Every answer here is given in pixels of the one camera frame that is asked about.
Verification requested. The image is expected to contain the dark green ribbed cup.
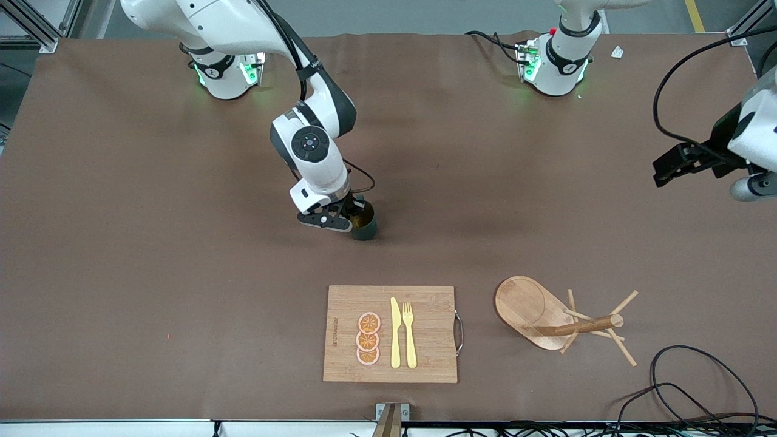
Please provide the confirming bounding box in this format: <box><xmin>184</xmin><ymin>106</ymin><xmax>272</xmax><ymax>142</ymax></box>
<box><xmin>349</xmin><ymin>200</ymin><xmax>378</xmax><ymax>242</ymax></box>

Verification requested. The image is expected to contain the wooden cup rack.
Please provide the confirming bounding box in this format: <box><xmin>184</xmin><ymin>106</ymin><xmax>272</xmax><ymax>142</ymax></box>
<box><xmin>494</xmin><ymin>276</ymin><xmax>639</xmax><ymax>368</ymax></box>

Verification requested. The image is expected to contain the yellow plastic knife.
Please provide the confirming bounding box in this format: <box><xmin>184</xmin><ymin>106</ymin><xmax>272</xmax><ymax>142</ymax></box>
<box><xmin>390</xmin><ymin>297</ymin><xmax>402</xmax><ymax>369</ymax></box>

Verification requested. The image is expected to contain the bamboo cutting board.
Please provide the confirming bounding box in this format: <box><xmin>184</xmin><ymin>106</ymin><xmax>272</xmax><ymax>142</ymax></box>
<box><xmin>322</xmin><ymin>285</ymin><xmax>464</xmax><ymax>384</ymax></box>

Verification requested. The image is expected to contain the yellow plastic fork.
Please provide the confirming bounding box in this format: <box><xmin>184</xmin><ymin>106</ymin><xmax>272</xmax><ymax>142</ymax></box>
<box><xmin>402</xmin><ymin>302</ymin><xmax>418</xmax><ymax>370</ymax></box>

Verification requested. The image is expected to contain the brown table mat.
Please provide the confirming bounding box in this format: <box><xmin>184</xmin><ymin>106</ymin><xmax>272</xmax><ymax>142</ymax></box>
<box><xmin>0</xmin><ymin>30</ymin><xmax>777</xmax><ymax>423</ymax></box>

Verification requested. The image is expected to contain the brown bar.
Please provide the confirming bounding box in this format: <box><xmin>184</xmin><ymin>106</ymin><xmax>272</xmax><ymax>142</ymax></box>
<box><xmin>372</xmin><ymin>404</ymin><xmax>402</xmax><ymax>437</ymax></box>

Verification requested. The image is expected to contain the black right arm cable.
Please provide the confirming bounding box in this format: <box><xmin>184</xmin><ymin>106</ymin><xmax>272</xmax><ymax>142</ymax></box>
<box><xmin>258</xmin><ymin>0</ymin><xmax>376</xmax><ymax>195</ymax></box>

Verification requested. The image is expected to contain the aluminium frame profile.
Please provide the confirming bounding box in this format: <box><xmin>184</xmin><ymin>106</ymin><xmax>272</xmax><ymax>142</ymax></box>
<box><xmin>0</xmin><ymin>0</ymin><xmax>83</xmax><ymax>55</ymax></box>
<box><xmin>727</xmin><ymin>0</ymin><xmax>777</xmax><ymax>47</ymax></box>

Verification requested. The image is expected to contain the black base cable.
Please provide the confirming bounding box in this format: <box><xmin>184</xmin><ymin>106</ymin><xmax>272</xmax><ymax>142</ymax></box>
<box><xmin>464</xmin><ymin>30</ymin><xmax>529</xmax><ymax>64</ymax></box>
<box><xmin>240</xmin><ymin>52</ymin><xmax>268</xmax><ymax>86</ymax></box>

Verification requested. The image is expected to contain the black looped cable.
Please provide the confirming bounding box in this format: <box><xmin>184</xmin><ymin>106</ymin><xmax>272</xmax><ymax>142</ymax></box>
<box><xmin>650</xmin><ymin>345</ymin><xmax>761</xmax><ymax>425</ymax></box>
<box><xmin>614</xmin><ymin>382</ymin><xmax>720</xmax><ymax>425</ymax></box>

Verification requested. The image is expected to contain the white table edge rail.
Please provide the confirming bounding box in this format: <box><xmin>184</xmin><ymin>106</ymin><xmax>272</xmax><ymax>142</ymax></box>
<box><xmin>0</xmin><ymin>419</ymin><xmax>377</xmax><ymax>437</ymax></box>

